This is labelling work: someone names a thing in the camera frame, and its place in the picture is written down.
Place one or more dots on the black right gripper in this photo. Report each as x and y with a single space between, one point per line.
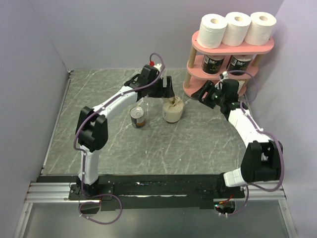
209 87

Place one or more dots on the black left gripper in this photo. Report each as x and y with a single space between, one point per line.
164 92

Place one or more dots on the black paper roll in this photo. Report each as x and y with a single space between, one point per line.
212 64
239 62

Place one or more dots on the white paper towel roll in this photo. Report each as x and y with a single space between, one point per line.
237 26
260 29
211 31

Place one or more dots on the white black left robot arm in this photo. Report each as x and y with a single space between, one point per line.
92 128

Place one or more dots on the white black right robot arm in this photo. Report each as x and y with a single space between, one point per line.
263 158

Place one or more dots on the pink three-tier wooden shelf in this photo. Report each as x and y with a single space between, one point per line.
196 78

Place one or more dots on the metal food tin can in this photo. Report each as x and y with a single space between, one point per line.
137 117

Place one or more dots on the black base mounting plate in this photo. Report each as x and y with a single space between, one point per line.
148 191

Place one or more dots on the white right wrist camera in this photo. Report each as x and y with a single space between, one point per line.
222 77

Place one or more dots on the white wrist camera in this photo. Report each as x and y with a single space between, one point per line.
158 66
222 77

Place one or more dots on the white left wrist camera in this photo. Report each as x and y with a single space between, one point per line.
158 66

